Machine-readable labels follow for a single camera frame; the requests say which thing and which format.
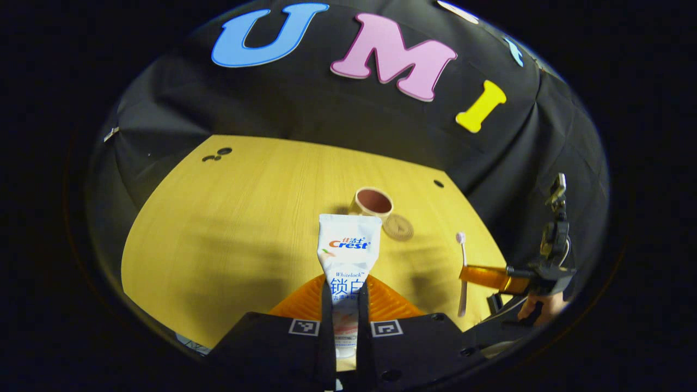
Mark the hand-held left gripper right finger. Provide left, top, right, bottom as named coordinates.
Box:
left=357, top=275, right=486, bottom=392

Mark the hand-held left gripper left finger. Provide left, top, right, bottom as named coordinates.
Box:
left=207, top=275, right=334, bottom=392

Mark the pink toothbrush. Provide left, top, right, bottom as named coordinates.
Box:
left=455, top=232, right=470, bottom=318

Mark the round brown coaster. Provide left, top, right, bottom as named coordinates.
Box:
left=381, top=214, right=414, bottom=242

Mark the white toothpaste tube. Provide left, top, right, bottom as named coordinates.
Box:
left=317, top=213, right=383, bottom=360

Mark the beige cup with wooden handle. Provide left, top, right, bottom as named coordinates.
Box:
left=350, top=187, right=394, bottom=221

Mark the wooden desktop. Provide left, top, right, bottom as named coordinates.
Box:
left=121, top=134, right=510, bottom=349

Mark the black backdrop cloth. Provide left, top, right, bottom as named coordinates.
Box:
left=84, top=0, right=610, bottom=308

